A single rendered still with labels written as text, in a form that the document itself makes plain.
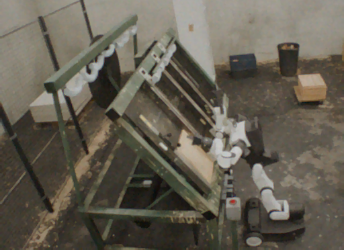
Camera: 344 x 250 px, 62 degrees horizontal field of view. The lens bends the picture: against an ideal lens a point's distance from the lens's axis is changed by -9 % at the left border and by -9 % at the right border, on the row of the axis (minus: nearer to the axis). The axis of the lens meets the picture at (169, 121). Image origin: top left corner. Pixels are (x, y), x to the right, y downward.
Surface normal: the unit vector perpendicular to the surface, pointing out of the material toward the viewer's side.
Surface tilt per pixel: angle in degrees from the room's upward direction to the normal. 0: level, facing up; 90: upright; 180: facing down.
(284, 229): 0
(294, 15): 90
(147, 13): 90
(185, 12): 90
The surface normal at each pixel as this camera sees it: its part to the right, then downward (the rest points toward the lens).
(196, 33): -0.18, 0.52
